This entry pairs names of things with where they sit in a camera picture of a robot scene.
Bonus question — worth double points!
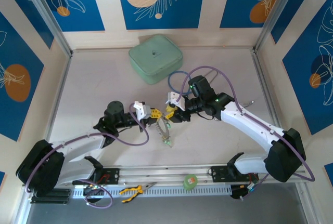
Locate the wire bundle with green connector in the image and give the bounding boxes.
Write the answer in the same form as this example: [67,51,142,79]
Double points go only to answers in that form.
[231,173,270,202]

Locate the grey slotted cable duct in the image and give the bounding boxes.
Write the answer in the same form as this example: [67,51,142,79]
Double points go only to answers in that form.
[71,184,232,198]

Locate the blue stethoscope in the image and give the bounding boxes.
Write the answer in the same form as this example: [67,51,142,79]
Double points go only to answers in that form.
[167,68,219,95]

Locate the yellow black pliers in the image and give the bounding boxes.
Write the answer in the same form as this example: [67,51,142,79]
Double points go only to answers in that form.
[119,181,158,204]

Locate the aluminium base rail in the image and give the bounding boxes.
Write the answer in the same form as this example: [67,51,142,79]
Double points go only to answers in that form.
[103,165,231,183]

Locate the green tape roll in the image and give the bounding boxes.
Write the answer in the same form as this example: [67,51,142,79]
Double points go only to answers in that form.
[183,174,198,191]

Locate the clear tool with yellow parts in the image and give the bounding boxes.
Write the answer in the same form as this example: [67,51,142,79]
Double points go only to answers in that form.
[155,117,174,143]

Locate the black stacked bracket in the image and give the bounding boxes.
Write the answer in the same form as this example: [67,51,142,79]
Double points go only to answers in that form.
[30,189,71,205]

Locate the mint green zip case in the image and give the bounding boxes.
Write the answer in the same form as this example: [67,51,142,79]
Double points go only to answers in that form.
[128,34,184,86]

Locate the blue poster with beige circle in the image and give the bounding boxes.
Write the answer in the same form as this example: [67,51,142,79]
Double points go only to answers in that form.
[114,0,207,30]

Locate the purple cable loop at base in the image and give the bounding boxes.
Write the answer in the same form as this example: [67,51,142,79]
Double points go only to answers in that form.
[77,179,114,210]

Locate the blue poster with orange fruit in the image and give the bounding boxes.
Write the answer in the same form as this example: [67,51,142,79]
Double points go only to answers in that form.
[220,0,287,29]

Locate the blue poster with white flower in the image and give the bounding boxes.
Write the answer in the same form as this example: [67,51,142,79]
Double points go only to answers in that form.
[33,0,106,32]

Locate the aluminium frame post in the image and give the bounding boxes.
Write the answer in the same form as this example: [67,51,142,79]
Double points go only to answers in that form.
[18,0,73,56]
[252,0,300,52]

